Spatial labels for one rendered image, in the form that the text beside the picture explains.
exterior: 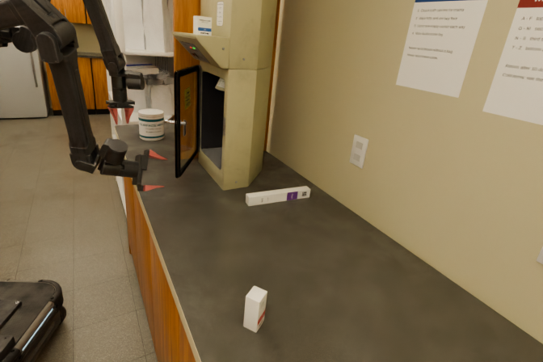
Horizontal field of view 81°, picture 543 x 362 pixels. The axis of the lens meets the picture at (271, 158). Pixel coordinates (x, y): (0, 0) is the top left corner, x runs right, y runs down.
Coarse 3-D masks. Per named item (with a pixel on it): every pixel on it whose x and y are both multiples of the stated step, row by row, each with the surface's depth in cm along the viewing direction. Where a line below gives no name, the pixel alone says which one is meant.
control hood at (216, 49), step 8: (176, 32) 121; (184, 32) 125; (184, 40) 118; (192, 40) 108; (200, 40) 102; (208, 40) 103; (216, 40) 104; (224, 40) 106; (200, 48) 109; (208, 48) 104; (216, 48) 105; (224, 48) 107; (192, 56) 131; (208, 56) 108; (216, 56) 106; (224, 56) 108; (216, 64) 110; (224, 64) 109
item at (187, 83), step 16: (192, 80) 128; (192, 96) 130; (176, 112) 111; (192, 112) 133; (176, 128) 114; (192, 128) 136; (176, 144) 116; (192, 144) 138; (176, 160) 118; (176, 176) 120
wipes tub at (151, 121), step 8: (144, 112) 169; (152, 112) 171; (160, 112) 172; (144, 120) 169; (152, 120) 169; (160, 120) 172; (144, 128) 170; (152, 128) 170; (160, 128) 174; (144, 136) 172; (152, 136) 172; (160, 136) 175
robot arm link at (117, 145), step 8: (104, 144) 96; (112, 144) 97; (120, 144) 99; (104, 152) 97; (112, 152) 96; (120, 152) 97; (80, 160) 97; (96, 160) 98; (112, 160) 98; (120, 160) 100; (80, 168) 98; (88, 168) 98
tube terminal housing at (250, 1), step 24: (216, 0) 114; (240, 0) 104; (264, 0) 110; (216, 24) 116; (240, 24) 107; (264, 24) 114; (240, 48) 110; (264, 48) 120; (216, 72) 120; (240, 72) 113; (264, 72) 125; (240, 96) 116; (264, 96) 132; (240, 120) 119; (264, 120) 139; (240, 144) 123; (216, 168) 131; (240, 168) 127
